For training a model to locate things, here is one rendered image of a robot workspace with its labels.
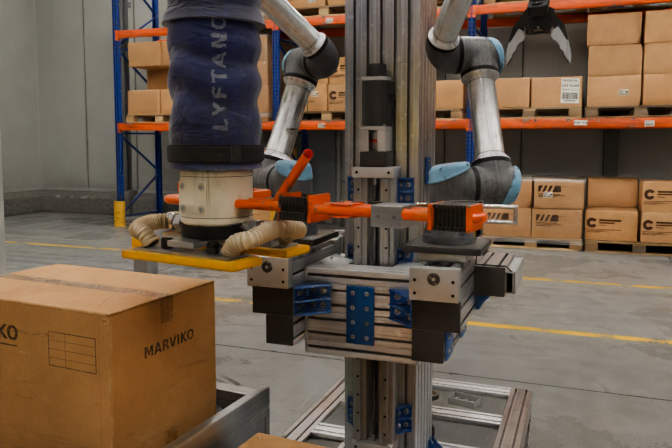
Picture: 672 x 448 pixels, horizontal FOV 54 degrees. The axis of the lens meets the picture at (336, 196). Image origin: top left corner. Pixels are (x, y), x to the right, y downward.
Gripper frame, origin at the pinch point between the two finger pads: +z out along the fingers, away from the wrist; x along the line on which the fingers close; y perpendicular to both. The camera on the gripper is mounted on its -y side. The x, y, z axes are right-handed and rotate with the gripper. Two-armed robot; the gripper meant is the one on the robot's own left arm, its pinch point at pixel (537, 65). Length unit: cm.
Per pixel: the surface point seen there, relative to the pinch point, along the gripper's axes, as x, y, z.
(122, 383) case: 86, -52, 74
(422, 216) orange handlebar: 17, -49, 33
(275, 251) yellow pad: 56, -34, 45
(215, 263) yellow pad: 61, -53, 45
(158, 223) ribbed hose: 86, -37, 39
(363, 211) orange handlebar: 30, -47, 33
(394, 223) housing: 23, -48, 35
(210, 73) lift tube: 65, -46, 4
